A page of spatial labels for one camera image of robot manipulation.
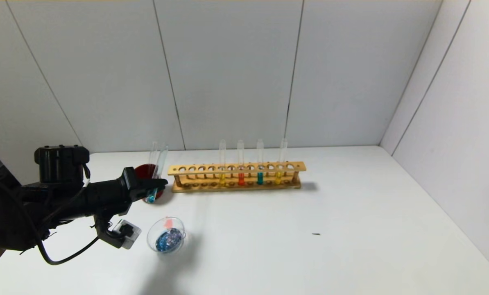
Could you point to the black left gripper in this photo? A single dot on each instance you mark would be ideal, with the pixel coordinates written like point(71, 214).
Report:
point(129, 183)

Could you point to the blue pigment glass test tube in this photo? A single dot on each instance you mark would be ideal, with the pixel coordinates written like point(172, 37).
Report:
point(162, 159)
point(260, 178)

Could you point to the red pigment glass test tube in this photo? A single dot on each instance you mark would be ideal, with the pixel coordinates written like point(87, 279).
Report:
point(241, 179)
point(152, 155)

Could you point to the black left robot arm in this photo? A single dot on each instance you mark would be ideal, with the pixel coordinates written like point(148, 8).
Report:
point(23, 213)

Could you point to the yellow pigment glass test tube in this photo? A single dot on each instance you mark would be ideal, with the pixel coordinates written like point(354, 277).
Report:
point(278, 177)
point(222, 177)

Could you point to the wooden test tube rack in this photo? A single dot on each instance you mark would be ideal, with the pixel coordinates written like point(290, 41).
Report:
point(236, 168)

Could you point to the dark red plastic cup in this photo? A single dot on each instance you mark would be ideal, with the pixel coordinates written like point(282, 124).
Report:
point(144, 172)

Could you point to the clear glass spouted dish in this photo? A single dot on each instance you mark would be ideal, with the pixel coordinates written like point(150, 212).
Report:
point(168, 239)

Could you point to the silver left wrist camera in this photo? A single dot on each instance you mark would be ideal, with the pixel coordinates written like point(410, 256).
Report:
point(123, 235)

